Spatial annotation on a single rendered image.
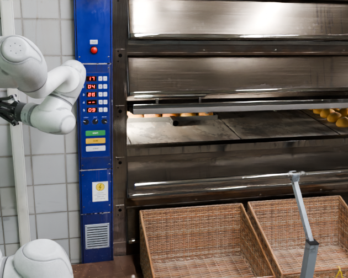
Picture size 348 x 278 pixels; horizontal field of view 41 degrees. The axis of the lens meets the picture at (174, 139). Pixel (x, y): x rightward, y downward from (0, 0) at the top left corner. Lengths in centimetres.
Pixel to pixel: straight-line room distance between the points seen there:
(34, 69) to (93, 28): 88
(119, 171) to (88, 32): 68
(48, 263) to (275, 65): 151
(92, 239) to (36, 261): 111
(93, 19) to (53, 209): 93
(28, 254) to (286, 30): 156
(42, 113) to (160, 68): 67
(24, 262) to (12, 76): 49
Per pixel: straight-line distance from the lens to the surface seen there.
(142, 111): 205
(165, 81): 219
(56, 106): 175
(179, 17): 216
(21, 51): 119
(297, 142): 255
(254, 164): 251
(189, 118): 270
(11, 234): 244
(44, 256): 134
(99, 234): 242
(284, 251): 267
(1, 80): 124
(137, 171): 233
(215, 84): 225
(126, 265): 247
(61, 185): 231
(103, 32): 208
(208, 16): 220
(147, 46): 215
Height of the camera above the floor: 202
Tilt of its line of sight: 20 degrees down
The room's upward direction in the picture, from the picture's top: 3 degrees clockwise
